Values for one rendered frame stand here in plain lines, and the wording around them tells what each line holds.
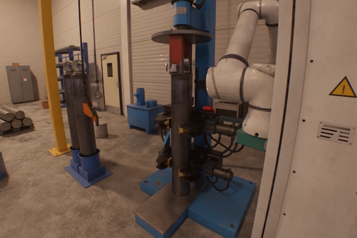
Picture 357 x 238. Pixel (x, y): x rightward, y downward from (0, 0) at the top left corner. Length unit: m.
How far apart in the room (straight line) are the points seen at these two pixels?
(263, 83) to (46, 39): 3.41
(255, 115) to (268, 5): 0.71
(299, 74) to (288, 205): 0.42
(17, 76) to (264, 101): 10.95
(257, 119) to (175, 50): 0.93
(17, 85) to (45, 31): 7.69
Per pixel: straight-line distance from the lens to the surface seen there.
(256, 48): 3.42
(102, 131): 4.12
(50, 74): 3.56
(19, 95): 11.15
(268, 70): 0.68
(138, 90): 4.29
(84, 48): 7.19
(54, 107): 3.61
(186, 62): 1.58
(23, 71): 11.14
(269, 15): 1.20
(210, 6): 2.05
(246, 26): 1.02
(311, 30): 0.57
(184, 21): 1.63
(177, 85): 1.55
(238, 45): 0.89
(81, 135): 2.51
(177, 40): 1.42
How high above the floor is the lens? 1.49
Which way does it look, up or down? 11 degrees down
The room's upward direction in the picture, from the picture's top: straight up
